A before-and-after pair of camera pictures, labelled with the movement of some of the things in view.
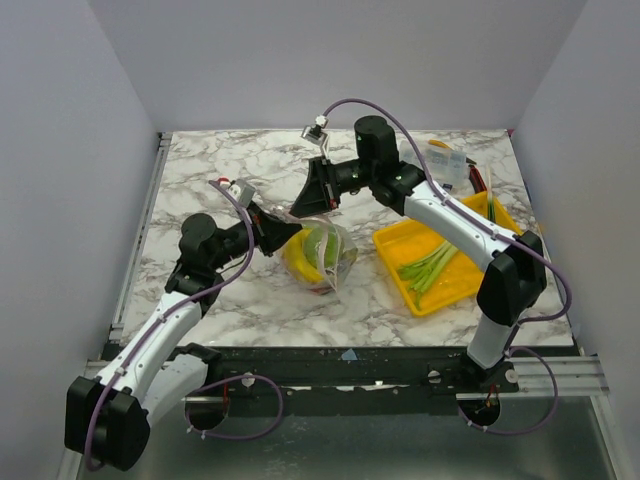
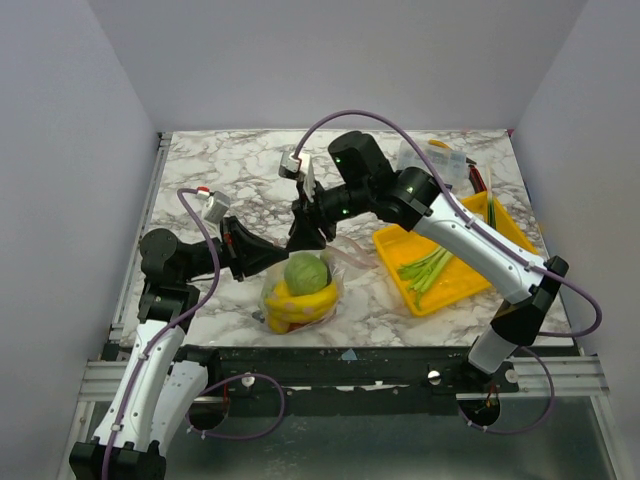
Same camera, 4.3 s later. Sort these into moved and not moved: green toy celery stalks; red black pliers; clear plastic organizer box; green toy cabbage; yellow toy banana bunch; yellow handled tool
Moved: green toy cabbage; yellow toy banana bunch
Not moved: red black pliers; green toy celery stalks; clear plastic organizer box; yellow handled tool
